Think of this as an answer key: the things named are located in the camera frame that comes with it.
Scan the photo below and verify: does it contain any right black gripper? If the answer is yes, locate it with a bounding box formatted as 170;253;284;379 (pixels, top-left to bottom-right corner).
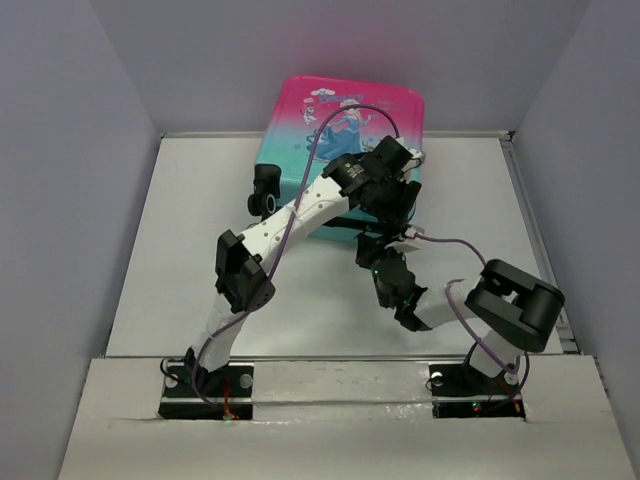
353;233;403;283

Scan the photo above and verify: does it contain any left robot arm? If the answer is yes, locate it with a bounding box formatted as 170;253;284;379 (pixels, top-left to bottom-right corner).
185;136;424;395

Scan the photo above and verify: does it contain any aluminium table rail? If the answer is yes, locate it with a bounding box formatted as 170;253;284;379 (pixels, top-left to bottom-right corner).
99;351;584;363

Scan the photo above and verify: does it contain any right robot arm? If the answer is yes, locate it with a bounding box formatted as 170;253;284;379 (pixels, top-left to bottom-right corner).
356;229;566;392

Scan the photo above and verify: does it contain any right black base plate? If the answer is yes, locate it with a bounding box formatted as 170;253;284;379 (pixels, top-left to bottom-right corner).
425;363;526;419

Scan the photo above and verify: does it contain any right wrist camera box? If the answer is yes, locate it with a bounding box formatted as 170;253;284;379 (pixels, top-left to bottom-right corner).
388;228;422;254

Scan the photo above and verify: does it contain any pink teal kids suitcase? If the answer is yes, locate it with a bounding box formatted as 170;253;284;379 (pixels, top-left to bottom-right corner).
248;76;424;242

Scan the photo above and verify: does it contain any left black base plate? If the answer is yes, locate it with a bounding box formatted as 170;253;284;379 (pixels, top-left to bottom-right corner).
157;359;254;422

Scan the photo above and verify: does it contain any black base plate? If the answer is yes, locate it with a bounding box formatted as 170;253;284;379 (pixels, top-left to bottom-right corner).
157;359;254;422
425;363;526;419

